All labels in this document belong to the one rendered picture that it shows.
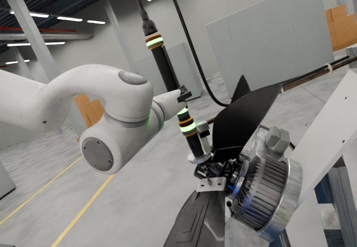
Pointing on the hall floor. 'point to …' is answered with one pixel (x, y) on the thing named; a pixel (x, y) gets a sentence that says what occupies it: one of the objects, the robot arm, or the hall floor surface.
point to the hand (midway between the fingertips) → (175, 94)
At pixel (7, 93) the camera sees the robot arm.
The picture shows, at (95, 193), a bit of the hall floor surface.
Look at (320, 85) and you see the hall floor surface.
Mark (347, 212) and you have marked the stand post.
